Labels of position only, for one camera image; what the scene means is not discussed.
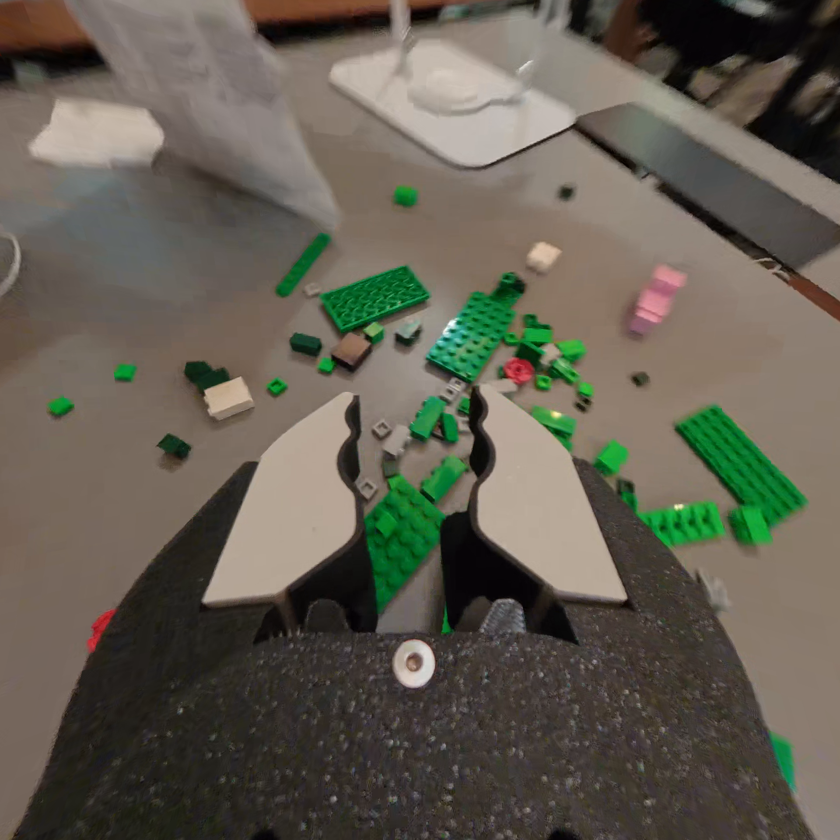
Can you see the red toy flower piece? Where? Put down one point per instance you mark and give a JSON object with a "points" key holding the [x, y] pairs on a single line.
{"points": [[518, 371]]}

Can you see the white printed paper bag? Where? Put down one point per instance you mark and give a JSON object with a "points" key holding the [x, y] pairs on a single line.
{"points": [[210, 98]]}

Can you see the large white toy brick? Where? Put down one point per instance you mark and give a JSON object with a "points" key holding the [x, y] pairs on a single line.
{"points": [[228, 397]]}

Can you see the large green toy plate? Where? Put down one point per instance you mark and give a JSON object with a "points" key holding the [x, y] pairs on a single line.
{"points": [[374, 298], [403, 531], [469, 334], [735, 459]]}

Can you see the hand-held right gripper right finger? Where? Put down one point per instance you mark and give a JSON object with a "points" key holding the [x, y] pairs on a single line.
{"points": [[544, 525]]}

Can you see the grey desk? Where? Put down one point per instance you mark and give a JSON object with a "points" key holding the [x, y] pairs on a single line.
{"points": [[131, 295]]}

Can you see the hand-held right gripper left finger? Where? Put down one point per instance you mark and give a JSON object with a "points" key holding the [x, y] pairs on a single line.
{"points": [[295, 518]]}

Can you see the wood-edged pale desk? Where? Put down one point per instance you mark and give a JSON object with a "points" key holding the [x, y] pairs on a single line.
{"points": [[39, 26]]}

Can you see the small green toy tile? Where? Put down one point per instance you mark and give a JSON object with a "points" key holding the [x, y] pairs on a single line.
{"points": [[124, 372], [60, 407]]}

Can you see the long narrow green toy plate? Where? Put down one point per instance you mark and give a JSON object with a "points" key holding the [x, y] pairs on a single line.
{"points": [[303, 266]]}

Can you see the short green toy plate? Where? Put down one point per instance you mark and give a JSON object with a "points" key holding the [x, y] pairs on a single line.
{"points": [[682, 523]]}

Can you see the grey toy brick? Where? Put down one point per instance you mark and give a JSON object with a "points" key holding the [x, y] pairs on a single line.
{"points": [[712, 587]]}

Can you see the black office chair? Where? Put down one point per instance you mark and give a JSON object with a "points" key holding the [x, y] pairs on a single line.
{"points": [[722, 39]]}

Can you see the pink toy pig figure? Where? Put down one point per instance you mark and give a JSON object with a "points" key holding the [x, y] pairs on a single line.
{"points": [[656, 302]]}

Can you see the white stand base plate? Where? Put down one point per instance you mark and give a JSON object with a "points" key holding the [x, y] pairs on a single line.
{"points": [[499, 138]]}

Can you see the pile of green toy bricks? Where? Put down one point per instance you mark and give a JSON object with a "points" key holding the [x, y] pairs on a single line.
{"points": [[430, 417]]}

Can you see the small white paper packet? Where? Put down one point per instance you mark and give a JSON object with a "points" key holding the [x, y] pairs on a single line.
{"points": [[98, 134]]}

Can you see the white book stand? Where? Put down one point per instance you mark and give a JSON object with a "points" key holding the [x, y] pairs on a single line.
{"points": [[453, 92]]}

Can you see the small red toy piece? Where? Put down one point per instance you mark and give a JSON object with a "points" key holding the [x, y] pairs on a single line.
{"points": [[102, 630]]}

